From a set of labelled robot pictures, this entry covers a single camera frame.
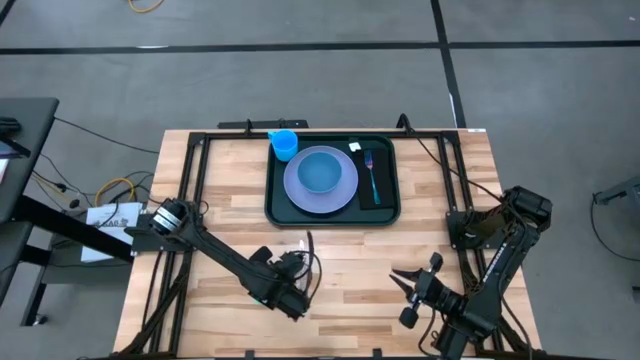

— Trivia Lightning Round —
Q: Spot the lavender plate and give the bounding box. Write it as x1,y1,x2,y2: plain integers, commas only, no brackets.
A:
282,145,360,215

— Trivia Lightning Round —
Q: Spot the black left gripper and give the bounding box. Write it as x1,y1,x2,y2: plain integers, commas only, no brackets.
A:
249,244,314,322

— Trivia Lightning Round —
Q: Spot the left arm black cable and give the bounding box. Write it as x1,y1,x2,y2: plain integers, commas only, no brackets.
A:
294,229,324,306

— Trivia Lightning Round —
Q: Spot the grey stand leg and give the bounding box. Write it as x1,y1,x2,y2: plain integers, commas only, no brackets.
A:
592,173,640,206

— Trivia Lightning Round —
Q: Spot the iridescent fork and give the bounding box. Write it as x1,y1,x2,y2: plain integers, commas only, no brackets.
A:
363,149,382,206

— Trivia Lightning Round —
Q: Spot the yellow cable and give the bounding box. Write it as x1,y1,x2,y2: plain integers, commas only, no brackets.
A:
127,0,166,15
94,177,137,206

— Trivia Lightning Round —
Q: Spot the dark grey desk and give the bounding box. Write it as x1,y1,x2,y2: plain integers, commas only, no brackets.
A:
0,97,136,329

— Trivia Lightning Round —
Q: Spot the black power cable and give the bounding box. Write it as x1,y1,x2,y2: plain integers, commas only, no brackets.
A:
396,112,506,206

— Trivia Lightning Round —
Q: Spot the black metal table frame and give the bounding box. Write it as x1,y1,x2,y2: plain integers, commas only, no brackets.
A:
113,128,544,360

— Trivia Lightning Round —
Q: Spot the thin black floor cable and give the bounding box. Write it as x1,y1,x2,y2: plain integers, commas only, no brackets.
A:
589,192,640,264
52,116,161,155

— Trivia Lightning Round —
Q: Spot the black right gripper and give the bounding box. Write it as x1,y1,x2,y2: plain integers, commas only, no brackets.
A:
388,251,452,331

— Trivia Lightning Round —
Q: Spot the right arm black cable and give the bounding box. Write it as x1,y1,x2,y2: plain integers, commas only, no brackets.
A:
417,319,439,359

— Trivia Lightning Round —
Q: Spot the black cloth napkin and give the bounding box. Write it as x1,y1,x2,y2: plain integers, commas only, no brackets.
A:
348,141,396,211

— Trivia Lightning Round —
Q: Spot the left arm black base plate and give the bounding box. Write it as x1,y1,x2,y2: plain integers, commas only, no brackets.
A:
123,213,204,255

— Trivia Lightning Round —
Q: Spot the blue plastic cup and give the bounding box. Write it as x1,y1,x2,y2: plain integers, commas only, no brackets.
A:
267,128,300,163

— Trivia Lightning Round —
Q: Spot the black power strip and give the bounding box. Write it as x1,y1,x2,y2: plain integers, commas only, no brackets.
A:
217,118,310,130

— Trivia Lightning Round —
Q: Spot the blue bowl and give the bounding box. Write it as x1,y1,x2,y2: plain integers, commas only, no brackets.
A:
296,151,344,195

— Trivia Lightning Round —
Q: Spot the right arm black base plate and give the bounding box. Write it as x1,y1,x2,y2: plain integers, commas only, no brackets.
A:
446,209,521,253

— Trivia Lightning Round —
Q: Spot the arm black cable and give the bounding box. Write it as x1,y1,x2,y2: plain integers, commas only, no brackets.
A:
417,319,439,359
294,229,324,306

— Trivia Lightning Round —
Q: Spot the white printed paper sheet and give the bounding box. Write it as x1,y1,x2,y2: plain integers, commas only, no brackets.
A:
80,201,145,264

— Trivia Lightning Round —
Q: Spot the dark green tray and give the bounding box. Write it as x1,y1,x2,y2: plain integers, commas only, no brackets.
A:
263,133,402,228

